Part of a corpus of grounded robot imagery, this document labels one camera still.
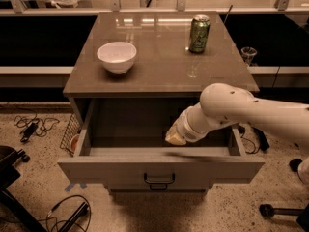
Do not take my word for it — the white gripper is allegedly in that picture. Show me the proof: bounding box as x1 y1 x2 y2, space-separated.
165 106 211 146

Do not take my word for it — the grey top drawer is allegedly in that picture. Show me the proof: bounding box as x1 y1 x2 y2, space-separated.
59 98 265 192

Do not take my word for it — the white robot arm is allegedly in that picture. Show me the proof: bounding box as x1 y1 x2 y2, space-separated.
165 83 309 149

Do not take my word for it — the grey drawer cabinet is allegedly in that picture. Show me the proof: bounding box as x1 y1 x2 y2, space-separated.
62 11 261 198

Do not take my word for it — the black bar on floor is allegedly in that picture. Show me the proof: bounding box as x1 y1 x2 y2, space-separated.
253 128 269 151

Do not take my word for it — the white ceramic bowl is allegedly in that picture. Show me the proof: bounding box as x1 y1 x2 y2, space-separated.
97 42 137 74

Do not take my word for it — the orange ball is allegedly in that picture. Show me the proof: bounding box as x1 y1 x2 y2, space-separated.
70 134 79 153

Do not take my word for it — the blue tape cross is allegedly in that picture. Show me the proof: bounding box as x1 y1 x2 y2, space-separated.
65 183 87 192

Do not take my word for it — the green soda can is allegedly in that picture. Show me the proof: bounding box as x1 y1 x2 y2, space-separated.
189 14 211 53

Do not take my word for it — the clear glass cup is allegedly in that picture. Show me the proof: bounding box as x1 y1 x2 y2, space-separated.
240 46 257 66

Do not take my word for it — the black stand bottom left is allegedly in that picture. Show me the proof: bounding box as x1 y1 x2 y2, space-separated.
58 202 88 232

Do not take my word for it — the black chair base right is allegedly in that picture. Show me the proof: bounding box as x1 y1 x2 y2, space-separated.
259 159 309 232

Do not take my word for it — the black chair base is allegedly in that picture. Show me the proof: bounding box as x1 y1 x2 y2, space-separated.
259 159 309 232
0 146 46 232

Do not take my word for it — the black chair base left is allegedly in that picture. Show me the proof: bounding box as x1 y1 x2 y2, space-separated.
0 146 46 232

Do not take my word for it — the black cable right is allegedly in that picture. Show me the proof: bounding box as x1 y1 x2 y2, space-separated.
237 125 261 155

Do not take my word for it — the black cable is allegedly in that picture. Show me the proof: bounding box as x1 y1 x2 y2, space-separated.
44 194 93 232
237 125 261 155

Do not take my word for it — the wire mesh basket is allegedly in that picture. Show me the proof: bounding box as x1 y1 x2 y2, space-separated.
60 114 81 156

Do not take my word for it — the black cable bottom left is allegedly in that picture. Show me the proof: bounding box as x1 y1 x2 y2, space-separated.
44 194 93 232

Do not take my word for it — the black power adapter with cable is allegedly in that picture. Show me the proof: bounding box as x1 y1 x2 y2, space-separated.
14 108 60 143

